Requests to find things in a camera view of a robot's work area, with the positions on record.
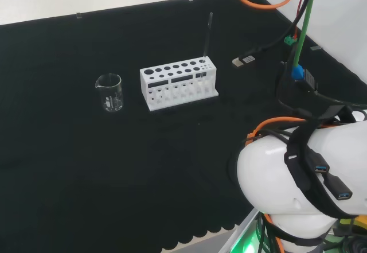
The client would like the metal base plate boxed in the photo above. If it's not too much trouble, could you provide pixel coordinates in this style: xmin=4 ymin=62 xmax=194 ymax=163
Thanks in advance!
xmin=220 ymin=208 xmax=264 ymax=253

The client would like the black cable with USB plug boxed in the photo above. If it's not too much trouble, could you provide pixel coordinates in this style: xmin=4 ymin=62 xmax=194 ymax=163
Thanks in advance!
xmin=232 ymin=0 xmax=318 ymax=69

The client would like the black bench cloth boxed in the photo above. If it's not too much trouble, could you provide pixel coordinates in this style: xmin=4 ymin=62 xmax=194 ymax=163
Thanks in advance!
xmin=0 ymin=0 xmax=367 ymax=253

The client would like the black cable adapter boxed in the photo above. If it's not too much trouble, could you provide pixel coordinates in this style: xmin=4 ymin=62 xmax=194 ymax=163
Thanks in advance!
xmin=302 ymin=69 xmax=319 ymax=93

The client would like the clear glass beaker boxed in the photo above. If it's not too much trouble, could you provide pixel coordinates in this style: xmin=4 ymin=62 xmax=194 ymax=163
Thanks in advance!
xmin=95 ymin=73 xmax=124 ymax=112

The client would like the white test tube rack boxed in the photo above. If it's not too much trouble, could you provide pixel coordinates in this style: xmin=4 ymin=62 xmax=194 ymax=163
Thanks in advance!
xmin=139 ymin=57 xmax=220 ymax=112

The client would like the green cable with blue plug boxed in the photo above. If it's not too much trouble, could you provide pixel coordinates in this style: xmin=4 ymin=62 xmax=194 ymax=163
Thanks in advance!
xmin=291 ymin=0 xmax=319 ymax=80

